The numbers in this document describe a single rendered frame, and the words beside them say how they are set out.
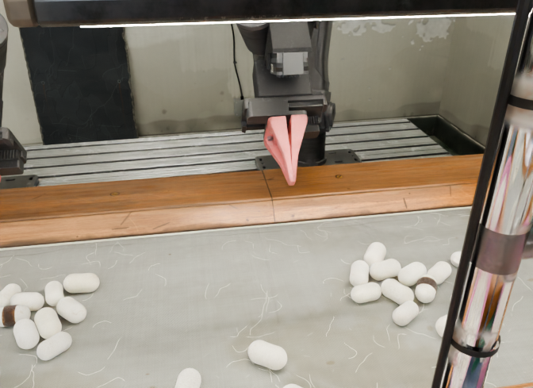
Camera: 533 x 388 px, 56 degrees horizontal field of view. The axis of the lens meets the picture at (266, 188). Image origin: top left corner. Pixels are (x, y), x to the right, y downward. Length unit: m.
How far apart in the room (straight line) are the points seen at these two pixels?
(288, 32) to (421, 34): 2.26
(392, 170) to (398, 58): 2.04
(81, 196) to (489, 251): 0.56
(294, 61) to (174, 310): 0.29
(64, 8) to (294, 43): 0.31
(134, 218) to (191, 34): 1.89
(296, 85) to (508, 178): 0.42
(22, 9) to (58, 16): 0.02
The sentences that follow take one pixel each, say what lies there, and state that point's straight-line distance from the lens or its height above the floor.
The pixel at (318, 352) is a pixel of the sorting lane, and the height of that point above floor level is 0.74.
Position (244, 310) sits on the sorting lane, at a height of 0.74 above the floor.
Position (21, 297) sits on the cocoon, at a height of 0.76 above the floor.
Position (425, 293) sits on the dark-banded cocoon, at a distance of 0.55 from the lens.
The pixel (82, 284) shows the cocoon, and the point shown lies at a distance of 0.57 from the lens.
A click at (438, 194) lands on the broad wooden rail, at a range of 0.73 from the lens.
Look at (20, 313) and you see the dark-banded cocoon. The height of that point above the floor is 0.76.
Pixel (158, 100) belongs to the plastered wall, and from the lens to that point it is 2.56.
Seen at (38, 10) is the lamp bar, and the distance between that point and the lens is 0.31.
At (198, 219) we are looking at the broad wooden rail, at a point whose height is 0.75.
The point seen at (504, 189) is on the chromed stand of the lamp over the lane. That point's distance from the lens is 0.23.
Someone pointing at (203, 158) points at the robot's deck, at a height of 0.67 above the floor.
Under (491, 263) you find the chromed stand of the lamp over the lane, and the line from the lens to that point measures 0.25.
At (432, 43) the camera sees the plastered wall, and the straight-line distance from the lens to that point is 2.85.
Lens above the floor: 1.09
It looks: 28 degrees down
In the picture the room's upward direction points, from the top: straight up
